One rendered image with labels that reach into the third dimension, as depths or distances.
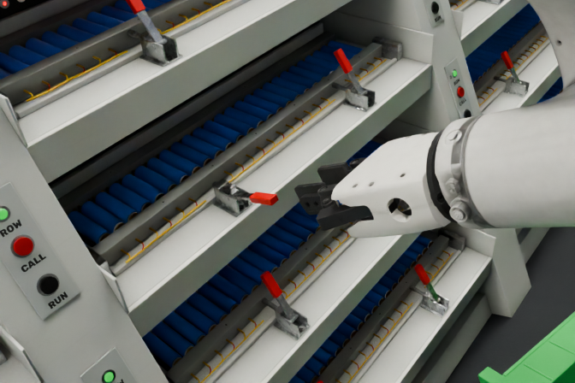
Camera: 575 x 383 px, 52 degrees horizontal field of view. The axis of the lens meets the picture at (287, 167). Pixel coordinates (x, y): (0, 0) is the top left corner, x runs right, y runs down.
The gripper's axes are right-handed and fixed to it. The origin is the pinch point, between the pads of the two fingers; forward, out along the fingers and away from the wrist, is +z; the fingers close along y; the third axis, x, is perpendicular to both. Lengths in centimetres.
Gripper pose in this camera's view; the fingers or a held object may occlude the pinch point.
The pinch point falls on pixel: (327, 188)
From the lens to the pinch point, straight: 57.3
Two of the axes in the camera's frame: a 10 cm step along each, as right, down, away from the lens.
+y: 6.4, -5.1, 5.8
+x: -4.5, -8.6, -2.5
